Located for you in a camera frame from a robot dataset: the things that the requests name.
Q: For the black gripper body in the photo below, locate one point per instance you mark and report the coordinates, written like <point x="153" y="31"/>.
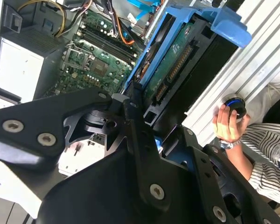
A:
<point x="102" y="198"/>

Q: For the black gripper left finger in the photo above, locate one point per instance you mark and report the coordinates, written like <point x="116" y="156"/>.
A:
<point x="37" y="121"/>

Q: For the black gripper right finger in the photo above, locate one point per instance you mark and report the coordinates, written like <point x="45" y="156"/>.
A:
<point x="207" y="182"/>

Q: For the hard disk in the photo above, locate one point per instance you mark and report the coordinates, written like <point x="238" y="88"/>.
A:
<point x="177" y="58"/>

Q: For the person's hand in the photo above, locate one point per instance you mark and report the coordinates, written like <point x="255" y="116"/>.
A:
<point x="226" y="128"/>

